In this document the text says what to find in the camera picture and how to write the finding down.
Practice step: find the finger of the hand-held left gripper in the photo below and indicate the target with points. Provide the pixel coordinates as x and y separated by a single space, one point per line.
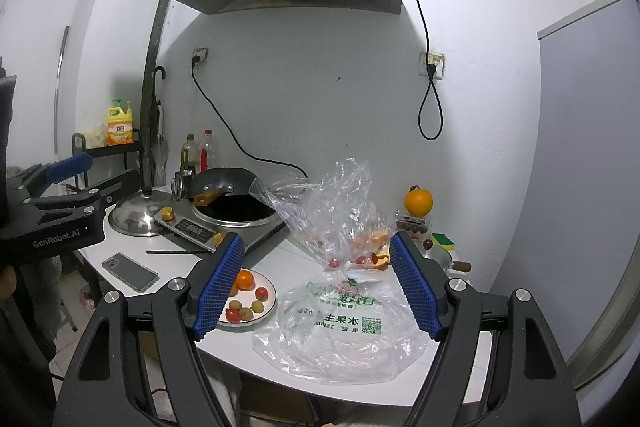
67 167
100 196

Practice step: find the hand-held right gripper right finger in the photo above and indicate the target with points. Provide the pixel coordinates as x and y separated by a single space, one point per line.
415 287

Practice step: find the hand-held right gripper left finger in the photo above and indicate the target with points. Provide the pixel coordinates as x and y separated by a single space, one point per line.
220 287

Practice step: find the yellow cherry tomato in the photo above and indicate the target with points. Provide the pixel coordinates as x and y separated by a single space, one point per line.
257 306
235 305
246 314

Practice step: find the white plate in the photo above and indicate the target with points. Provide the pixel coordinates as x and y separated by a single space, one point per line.
269 302

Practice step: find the green printed plastic bag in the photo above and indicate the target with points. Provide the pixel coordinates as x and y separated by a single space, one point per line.
340 347

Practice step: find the person's left hand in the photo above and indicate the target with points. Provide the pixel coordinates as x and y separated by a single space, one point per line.
5 284

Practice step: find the small steel pot with lid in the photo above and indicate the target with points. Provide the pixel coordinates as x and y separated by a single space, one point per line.
442 258

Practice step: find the steel pot lid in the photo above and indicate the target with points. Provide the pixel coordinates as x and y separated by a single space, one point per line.
135 217

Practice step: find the orange peel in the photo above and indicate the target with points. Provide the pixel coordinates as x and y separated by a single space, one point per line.
381 260

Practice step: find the black metal rack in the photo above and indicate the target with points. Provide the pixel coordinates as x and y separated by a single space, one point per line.
107 150

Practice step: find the yellow green sponge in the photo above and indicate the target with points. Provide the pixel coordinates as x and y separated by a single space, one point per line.
442 241

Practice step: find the black chopstick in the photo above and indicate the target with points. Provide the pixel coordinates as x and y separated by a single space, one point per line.
175 251

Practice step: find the clear cherry tomato box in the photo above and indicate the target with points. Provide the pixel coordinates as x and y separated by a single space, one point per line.
412 224

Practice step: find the yellow dish soap bottle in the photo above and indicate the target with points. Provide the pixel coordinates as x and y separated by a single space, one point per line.
120 124

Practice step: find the steel induction cooker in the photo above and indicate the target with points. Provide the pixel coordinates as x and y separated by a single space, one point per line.
235 209

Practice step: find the steel cup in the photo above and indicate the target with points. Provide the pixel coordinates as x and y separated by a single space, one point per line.
181 186

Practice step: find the smartphone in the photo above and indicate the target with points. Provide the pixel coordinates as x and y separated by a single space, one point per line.
130 272

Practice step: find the orange with green leaf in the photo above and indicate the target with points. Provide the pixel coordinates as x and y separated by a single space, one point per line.
418 202

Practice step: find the dark oil bottle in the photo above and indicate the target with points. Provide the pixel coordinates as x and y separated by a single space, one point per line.
188 154

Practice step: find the dark wok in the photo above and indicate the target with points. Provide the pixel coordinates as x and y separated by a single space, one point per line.
225 179

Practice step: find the clear plastic bag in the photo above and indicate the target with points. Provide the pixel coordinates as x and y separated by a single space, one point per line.
340 207

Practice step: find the red capped sauce bottle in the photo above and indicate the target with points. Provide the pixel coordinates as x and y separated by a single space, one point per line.
206 154

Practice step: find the white door panel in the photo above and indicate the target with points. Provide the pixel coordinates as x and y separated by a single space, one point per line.
585 157

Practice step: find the wall socket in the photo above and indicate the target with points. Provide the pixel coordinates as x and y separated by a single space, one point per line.
439 59
202 52

